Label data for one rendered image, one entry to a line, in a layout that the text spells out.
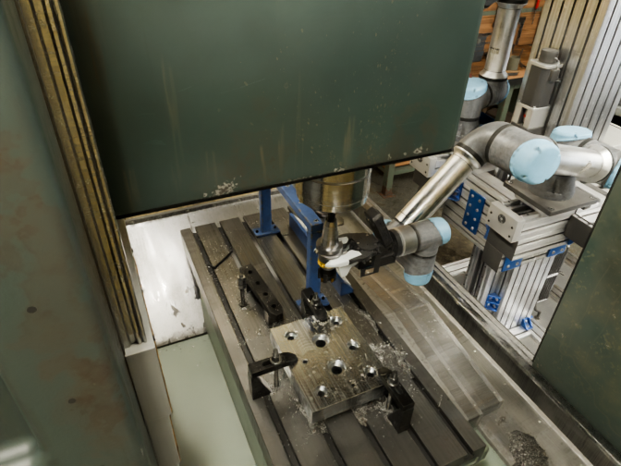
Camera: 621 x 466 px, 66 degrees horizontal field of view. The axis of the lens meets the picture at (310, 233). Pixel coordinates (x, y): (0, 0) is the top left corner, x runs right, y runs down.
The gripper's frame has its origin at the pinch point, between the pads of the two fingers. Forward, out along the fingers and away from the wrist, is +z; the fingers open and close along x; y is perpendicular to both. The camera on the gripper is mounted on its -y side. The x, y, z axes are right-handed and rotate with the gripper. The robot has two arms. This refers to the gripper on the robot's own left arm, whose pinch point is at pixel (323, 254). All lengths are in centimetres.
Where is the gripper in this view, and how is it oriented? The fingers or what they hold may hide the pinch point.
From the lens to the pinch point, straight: 112.5
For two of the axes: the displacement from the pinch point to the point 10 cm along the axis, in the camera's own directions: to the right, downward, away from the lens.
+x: -4.1, -5.4, 7.3
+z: -9.1, 2.2, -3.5
